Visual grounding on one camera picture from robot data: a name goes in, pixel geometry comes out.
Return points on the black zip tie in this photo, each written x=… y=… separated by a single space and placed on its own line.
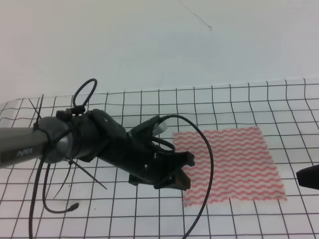
x=53 y=141

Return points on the pink wavy striped towel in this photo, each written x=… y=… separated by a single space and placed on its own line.
x=243 y=166

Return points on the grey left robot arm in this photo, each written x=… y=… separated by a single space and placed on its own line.
x=20 y=144

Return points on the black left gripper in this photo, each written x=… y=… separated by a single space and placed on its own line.
x=155 y=162

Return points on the white black-grid tablecloth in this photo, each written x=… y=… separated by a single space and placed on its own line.
x=286 y=112

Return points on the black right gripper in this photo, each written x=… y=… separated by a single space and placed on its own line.
x=309 y=177

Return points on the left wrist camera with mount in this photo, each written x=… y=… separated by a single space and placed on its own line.
x=148 y=129

